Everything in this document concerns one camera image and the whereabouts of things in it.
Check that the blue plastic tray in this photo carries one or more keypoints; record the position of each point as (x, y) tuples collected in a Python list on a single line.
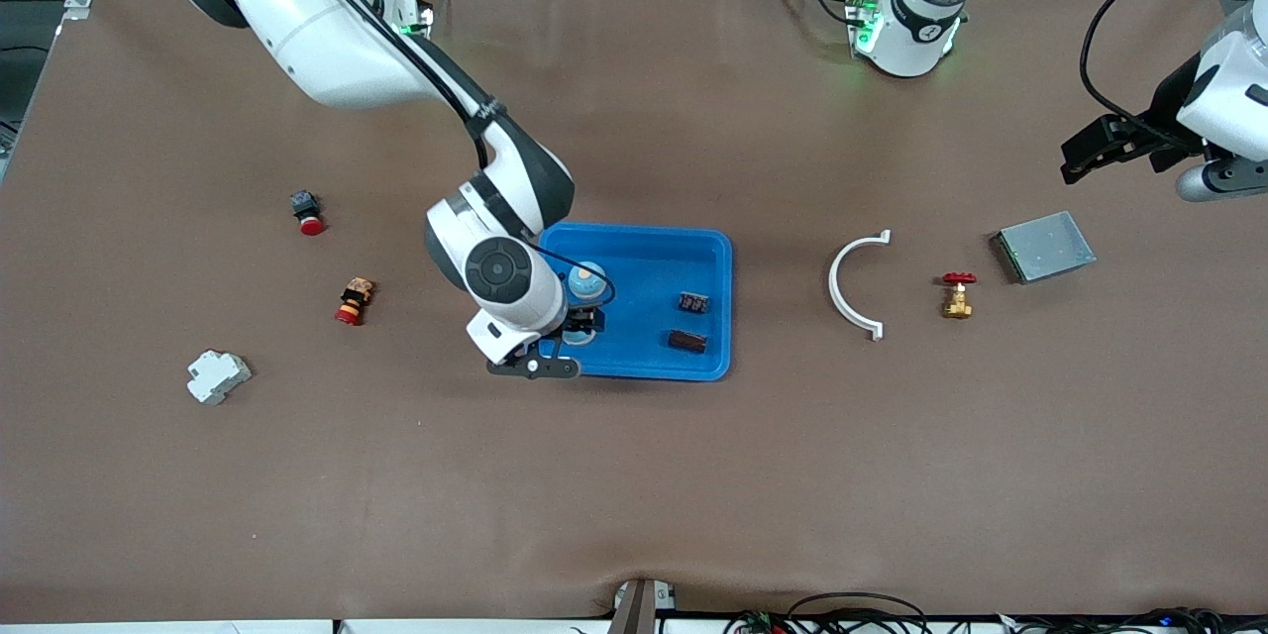
[(654, 357)]

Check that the red button black switch body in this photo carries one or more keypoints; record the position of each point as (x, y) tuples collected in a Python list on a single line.
[(309, 223)]

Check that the brown table mat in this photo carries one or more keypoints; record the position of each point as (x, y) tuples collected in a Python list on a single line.
[(634, 475)]

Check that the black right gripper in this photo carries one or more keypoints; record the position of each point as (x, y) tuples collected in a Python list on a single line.
[(582, 321)]

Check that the large dark electrolytic capacitor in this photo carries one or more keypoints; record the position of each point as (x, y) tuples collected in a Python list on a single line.
[(688, 340)]

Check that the grey metal bracket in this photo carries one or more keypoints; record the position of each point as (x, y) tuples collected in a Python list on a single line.
[(639, 609)]

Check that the red button yellow collar switch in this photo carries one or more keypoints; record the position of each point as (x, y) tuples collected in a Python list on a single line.
[(354, 302)]

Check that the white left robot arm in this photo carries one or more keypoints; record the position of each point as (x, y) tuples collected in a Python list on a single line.
[(911, 45)]

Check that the small black connector block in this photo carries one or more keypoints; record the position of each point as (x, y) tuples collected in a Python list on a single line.
[(694, 302)]

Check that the grey metal box module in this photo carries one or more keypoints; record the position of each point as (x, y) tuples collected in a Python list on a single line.
[(1045, 248)]

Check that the blue desk bell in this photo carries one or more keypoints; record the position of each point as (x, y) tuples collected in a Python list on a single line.
[(589, 275), (581, 338)]

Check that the white circuit breaker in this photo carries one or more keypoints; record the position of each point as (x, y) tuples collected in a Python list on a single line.
[(218, 376)]

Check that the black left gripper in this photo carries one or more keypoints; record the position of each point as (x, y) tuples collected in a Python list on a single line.
[(1167, 111)]

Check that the white curved pipe clamp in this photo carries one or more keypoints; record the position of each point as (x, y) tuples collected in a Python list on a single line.
[(835, 292)]

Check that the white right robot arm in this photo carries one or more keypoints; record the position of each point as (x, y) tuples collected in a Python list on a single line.
[(317, 40)]

